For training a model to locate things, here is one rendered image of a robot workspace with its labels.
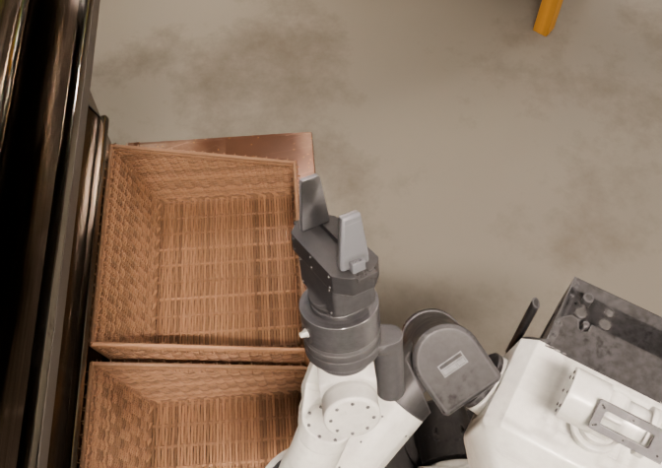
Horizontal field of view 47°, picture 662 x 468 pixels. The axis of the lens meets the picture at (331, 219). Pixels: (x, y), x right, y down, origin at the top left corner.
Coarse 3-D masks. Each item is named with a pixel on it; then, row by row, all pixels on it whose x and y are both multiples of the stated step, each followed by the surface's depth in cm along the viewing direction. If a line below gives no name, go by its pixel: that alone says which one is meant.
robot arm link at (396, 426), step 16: (384, 416) 104; (400, 416) 104; (368, 432) 104; (384, 432) 104; (400, 432) 104; (352, 448) 104; (368, 448) 104; (384, 448) 104; (272, 464) 105; (352, 464) 104; (368, 464) 104; (384, 464) 106
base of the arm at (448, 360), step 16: (432, 336) 102; (448, 336) 102; (464, 336) 102; (416, 352) 102; (432, 352) 102; (448, 352) 102; (464, 352) 102; (480, 352) 102; (416, 368) 102; (432, 368) 102; (448, 368) 102; (464, 368) 102; (480, 368) 102; (496, 368) 103; (432, 384) 102; (448, 384) 102; (464, 384) 102; (480, 384) 102; (448, 400) 102; (464, 400) 102
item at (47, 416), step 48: (48, 0) 141; (96, 0) 140; (48, 48) 134; (48, 96) 128; (48, 144) 122; (0, 192) 119; (48, 192) 117; (0, 240) 114; (0, 288) 109; (0, 336) 105; (0, 384) 101; (48, 384) 101; (0, 432) 98; (48, 432) 99
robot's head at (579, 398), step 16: (576, 368) 93; (576, 384) 90; (592, 384) 90; (608, 384) 91; (560, 400) 94; (576, 400) 89; (592, 400) 89; (608, 400) 89; (624, 400) 89; (560, 416) 91; (576, 416) 90; (608, 416) 88; (640, 416) 89; (656, 416) 88; (576, 432) 95; (592, 432) 93; (624, 432) 89; (640, 432) 88; (592, 448) 94; (608, 448) 94
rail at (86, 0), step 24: (72, 72) 127; (72, 96) 124; (72, 120) 122; (72, 144) 120; (72, 168) 118; (48, 240) 110; (48, 264) 108; (48, 288) 106; (48, 312) 104; (48, 336) 103; (48, 360) 102; (24, 408) 97; (24, 432) 95; (24, 456) 94
